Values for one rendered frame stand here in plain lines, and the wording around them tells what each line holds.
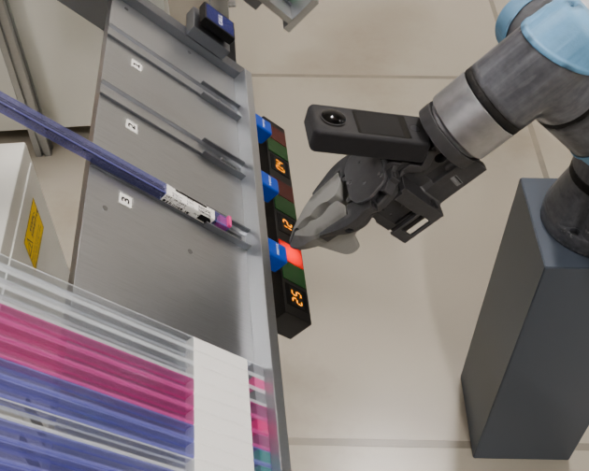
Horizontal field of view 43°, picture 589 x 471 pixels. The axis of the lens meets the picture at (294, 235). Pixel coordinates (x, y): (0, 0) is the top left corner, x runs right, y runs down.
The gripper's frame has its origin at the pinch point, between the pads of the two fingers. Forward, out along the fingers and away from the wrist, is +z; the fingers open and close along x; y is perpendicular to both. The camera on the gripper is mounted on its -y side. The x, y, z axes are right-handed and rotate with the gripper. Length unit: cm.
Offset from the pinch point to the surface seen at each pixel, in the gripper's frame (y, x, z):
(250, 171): -3.5, 9.9, 2.4
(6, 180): -19.7, 23.6, 33.0
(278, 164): 4.2, 18.7, 4.9
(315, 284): 57, 52, 46
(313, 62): 64, 140, 39
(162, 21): -15.8, 30.0, 3.2
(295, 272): 4.9, 0.6, 4.8
